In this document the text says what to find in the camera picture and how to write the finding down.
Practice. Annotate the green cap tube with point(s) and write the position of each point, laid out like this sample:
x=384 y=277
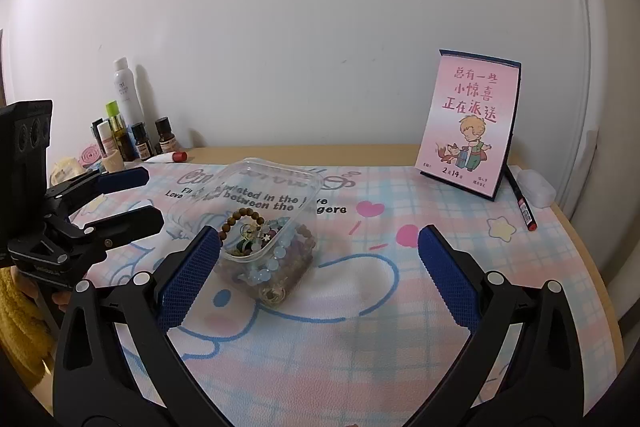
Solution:
x=111 y=109

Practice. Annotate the small white box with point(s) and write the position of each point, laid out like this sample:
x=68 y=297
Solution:
x=536 y=187

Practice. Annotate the brown glass dropper bottle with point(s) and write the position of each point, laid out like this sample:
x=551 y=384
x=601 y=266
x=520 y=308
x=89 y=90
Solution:
x=163 y=137
x=142 y=144

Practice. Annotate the white tube with red cap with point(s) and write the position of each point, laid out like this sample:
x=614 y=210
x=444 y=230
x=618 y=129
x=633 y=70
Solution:
x=167 y=157

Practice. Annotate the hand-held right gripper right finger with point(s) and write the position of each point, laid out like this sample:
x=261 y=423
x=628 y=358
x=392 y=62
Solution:
x=447 y=277

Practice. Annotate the black and red pen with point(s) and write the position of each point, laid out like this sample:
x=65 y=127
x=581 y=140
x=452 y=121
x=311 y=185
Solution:
x=522 y=202

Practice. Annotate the clear plastic box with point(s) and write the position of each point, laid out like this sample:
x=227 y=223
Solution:
x=260 y=179

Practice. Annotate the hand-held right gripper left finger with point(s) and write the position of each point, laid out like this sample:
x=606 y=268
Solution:
x=192 y=277

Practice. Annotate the amber bottle with gold cap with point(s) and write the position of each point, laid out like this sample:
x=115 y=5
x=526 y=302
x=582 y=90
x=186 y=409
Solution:
x=119 y=137

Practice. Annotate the white spray bottle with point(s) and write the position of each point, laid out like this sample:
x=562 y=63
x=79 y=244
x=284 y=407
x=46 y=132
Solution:
x=125 y=92

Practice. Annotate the white wall pipe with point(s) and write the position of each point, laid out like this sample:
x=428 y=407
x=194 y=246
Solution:
x=585 y=57

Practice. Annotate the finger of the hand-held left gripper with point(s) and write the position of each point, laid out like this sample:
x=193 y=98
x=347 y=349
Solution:
x=135 y=224
x=125 y=179

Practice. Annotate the pink desk calendar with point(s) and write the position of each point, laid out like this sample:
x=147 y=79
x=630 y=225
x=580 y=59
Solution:
x=465 y=122

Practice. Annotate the white bottle with pink label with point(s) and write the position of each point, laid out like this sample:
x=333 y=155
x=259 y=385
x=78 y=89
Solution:
x=106 y=139

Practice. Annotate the beige round jar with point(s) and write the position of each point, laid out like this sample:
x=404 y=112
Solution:
x=113 y=161

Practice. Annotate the pink round swirl item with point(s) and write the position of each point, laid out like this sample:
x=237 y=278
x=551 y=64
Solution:
x=91 y=156

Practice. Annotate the cartoon printed pastel mat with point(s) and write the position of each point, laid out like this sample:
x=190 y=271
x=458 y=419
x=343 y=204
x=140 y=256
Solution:
x=350 y=332

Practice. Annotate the dark slim cosmetic tube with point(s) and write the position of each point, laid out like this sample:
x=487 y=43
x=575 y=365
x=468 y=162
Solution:
x=96 y=132

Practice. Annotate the person's left forearm yellow sleeve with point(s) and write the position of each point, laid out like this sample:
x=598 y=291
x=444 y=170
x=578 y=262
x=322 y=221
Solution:
x=20 y=332

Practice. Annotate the person's left hand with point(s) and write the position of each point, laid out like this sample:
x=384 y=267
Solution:
x=27 y=289

